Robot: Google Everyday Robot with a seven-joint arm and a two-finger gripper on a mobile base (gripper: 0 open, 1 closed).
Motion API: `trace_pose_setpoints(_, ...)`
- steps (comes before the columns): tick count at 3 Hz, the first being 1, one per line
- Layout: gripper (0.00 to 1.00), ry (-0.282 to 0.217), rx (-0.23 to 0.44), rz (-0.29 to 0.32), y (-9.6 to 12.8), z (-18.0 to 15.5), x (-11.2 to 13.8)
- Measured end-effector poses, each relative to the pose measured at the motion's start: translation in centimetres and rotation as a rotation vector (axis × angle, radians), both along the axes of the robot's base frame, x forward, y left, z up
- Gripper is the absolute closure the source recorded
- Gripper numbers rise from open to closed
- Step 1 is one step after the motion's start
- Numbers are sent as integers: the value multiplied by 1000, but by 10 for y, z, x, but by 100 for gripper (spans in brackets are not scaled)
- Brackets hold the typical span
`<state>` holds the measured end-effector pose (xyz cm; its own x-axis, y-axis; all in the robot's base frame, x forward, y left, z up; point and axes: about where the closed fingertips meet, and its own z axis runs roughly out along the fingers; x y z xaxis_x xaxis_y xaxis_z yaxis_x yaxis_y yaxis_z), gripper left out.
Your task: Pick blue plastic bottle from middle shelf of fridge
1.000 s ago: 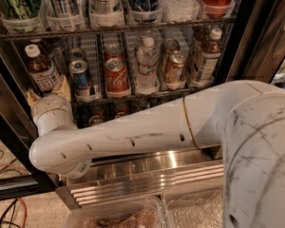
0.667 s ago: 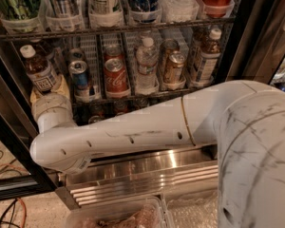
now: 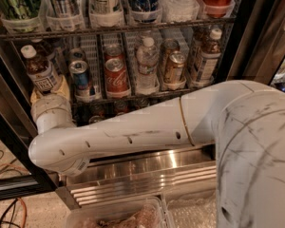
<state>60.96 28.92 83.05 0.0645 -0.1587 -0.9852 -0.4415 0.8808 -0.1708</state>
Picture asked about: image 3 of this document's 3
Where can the clear plastic bin right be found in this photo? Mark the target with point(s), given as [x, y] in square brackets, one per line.
[184, 209]

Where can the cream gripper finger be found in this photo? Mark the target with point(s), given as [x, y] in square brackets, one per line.
[63, 89]
[35, 96]

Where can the silver can top shelf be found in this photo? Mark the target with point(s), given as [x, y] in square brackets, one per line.
[65, 15]

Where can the top wire shelf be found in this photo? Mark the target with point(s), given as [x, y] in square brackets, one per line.
[5, 35]

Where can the steel fridge base grille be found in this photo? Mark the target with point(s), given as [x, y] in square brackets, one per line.
[136, 175]

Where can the middle wire shelf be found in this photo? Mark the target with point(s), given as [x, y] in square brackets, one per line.
[157, 95]

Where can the clear plastic bin left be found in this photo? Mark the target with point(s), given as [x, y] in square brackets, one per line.
[127, 213]

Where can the gold can shelf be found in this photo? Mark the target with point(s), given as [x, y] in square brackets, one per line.
[173, 75]
[167, 47]
[95, 119]

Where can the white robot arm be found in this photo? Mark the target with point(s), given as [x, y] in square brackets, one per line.
[245, 120]

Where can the blue pepsi can middle shelf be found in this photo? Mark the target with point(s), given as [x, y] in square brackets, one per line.
[80, 74]

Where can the clear plastic bin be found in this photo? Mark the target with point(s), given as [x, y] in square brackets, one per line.
[127, 213]
[184, 209]

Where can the red coca-cola can front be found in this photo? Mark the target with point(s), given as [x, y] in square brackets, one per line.
[116, 81]

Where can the red coca-cola can rear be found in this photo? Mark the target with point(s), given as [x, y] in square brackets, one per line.
[113, 51]

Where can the gold can bottom shelf left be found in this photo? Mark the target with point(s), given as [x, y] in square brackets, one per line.
[95, 119]

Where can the gold can middle shelf rear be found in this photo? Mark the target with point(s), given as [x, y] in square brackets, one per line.
[167, 47]

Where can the wire shelf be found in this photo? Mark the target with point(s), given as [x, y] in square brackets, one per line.
[157, 95]
[5, 35]

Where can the right fridge door frame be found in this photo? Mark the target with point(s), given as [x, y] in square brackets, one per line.
[255, 45]

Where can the gold can middle shelf front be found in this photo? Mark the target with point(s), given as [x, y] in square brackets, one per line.
[173, 75]

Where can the white label bottle top shelf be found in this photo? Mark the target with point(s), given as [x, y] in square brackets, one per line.
[106, 13]

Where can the tea bottle white cap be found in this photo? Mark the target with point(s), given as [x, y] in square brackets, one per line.
[207, 56]
[40, 70]

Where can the green bottle top shelf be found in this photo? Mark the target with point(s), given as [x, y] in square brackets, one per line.
[23, 16]

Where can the clear water bottle top shelf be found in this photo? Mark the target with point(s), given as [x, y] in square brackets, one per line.
[179, 10]

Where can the blue can rear middle shelf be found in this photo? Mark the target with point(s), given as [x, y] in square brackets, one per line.
[76, 54]

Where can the red coca-cola can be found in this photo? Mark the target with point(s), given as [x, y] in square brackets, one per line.
[113, 51]
[116, 81]

